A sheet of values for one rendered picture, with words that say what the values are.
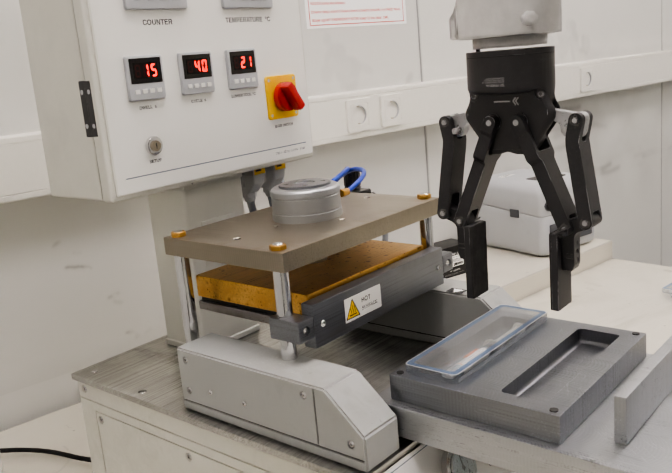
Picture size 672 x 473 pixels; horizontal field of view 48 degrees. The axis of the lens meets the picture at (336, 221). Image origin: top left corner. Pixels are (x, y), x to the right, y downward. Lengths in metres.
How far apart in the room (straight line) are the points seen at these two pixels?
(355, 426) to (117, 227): 0.80
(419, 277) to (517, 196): 0.96
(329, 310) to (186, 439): 0.22
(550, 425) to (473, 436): 0.07
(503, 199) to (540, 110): 1.17
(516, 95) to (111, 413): 0.60
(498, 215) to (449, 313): 0.95
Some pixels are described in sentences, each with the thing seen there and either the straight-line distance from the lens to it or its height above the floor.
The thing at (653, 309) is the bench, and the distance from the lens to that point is 1.61.
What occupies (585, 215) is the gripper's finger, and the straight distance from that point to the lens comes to 0.67.
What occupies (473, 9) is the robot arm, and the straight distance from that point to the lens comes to 0.66.
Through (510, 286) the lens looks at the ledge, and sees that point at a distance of 1.61.
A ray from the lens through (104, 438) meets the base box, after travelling 1.00.
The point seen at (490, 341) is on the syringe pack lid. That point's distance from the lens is 0.75.
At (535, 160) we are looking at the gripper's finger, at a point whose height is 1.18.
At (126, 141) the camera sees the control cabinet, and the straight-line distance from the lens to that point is 0.85.
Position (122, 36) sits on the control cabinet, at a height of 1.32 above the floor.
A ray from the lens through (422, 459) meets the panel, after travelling 0.74.
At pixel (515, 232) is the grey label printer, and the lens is 1.82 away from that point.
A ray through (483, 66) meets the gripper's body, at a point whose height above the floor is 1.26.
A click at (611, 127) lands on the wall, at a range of 2.56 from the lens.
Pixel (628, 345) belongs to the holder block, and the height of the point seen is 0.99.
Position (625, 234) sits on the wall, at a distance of 2.69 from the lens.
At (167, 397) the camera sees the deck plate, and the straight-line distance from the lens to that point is 0.89.
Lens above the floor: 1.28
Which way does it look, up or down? 12 degrees down
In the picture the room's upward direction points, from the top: 5 degrees counter-clockwise
